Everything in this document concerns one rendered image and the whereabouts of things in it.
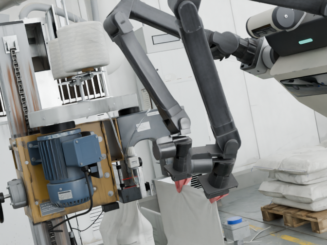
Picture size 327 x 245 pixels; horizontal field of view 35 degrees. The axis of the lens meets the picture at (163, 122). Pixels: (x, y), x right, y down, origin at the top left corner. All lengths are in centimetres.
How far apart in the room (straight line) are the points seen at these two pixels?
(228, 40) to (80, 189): 70
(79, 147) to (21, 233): 310
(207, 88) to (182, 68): 463
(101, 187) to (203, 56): 90
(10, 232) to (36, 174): 281
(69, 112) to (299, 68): 74
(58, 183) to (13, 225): 296
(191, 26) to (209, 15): 568
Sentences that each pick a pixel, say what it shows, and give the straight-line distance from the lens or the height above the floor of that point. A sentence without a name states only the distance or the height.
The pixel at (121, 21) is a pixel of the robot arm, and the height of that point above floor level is 163.
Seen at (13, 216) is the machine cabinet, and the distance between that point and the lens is 472.
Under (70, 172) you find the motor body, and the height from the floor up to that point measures 119.
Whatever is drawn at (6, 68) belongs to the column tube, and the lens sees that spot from 200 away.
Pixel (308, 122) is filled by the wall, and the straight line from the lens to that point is 752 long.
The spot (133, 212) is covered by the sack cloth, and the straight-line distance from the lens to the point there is 230.
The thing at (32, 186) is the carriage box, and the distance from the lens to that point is 195.
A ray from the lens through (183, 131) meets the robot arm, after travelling 167.
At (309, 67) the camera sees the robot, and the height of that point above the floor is 138.
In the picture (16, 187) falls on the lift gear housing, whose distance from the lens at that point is 199.
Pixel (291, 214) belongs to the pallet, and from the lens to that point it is 487.
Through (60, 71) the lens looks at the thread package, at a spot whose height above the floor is 155.
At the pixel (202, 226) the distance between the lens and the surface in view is 170.
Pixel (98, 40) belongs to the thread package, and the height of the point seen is 161.
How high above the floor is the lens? 139
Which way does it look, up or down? 3 degrees down
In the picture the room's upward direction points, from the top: 11 degrees counter-clockwise
